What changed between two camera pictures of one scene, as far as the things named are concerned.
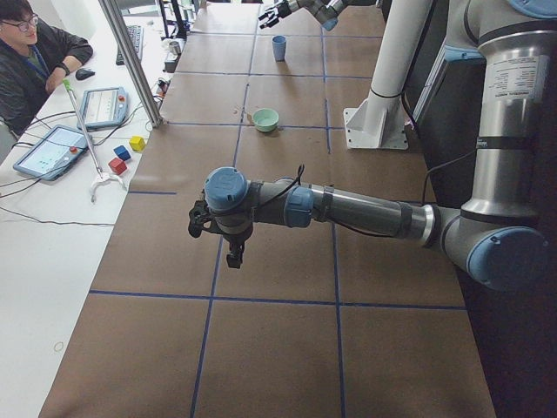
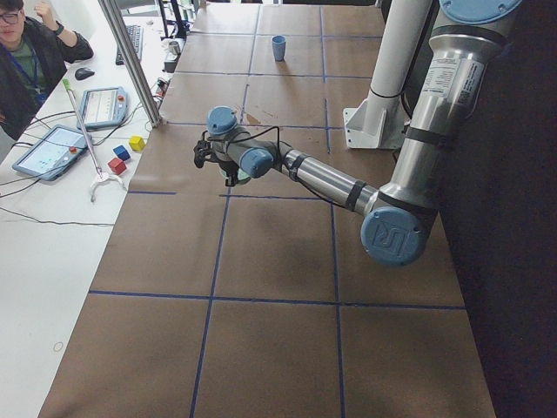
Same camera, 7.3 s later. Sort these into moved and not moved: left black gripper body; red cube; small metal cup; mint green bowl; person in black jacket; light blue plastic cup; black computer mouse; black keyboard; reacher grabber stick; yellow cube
Moved: left black gripper body; mint green bowl
Not moved: light blue plastic cup; black computer mouse; small metal cup; red cube; reacher grabber stick; yellow cube; person in black jacket; black keyboard
